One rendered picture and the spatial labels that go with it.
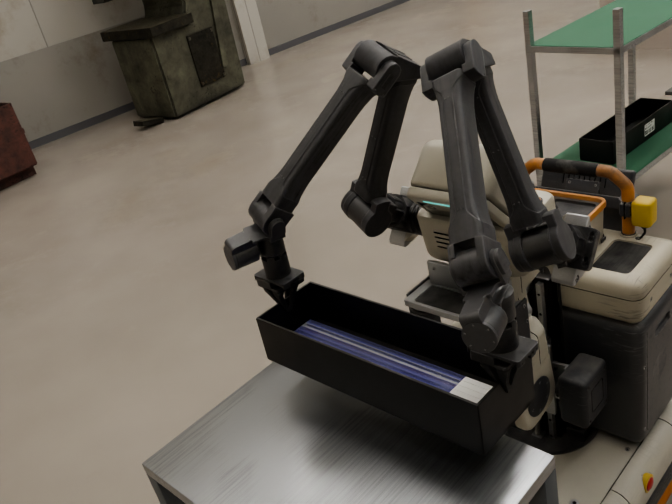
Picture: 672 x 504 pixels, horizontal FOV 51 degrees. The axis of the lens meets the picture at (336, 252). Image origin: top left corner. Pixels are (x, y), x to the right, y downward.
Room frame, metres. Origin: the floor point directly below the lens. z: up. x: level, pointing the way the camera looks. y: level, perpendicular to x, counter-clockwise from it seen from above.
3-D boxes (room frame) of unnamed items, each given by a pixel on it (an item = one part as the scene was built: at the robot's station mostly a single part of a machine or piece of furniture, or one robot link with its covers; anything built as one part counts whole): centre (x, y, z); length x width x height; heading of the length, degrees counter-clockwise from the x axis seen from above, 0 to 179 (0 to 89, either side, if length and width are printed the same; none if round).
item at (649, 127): (3.16, -1.54, 0.41); 0.57 x 0.17 x 0.11; 125
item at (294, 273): (1.36, 0.13, 1.06); 0.10 x 0.07 x 0.07; 40
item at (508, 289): (0.93, -0.23, 1.12); 0.07 x 0.06 x 0.07; 147
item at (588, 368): (1.37, -0.40, 0.53); 0.28 x 0.27 x 0.25; 40
